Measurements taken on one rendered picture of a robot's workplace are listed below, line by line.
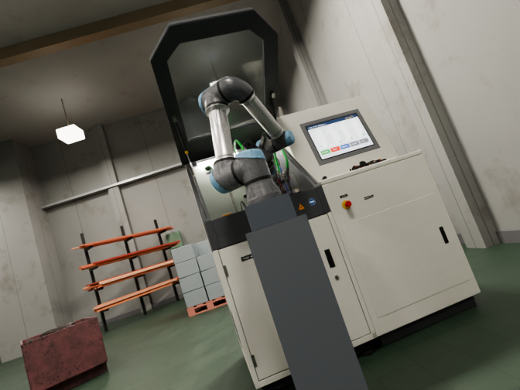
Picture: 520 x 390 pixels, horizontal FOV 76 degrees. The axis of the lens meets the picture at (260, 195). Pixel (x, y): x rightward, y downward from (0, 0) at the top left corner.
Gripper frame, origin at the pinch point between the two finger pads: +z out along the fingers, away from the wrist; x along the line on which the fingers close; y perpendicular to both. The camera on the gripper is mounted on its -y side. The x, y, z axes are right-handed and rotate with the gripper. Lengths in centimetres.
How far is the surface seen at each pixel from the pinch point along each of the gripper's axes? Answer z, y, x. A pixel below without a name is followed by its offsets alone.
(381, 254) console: -64, 76, -5
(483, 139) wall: -185, 88, -165
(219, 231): -31, 4, 44
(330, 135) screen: -82, 2, -52
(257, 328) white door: -41, 51, 68
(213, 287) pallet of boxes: -393, -70, 160
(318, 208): -50, 34, -2
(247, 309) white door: -39, 41, 64
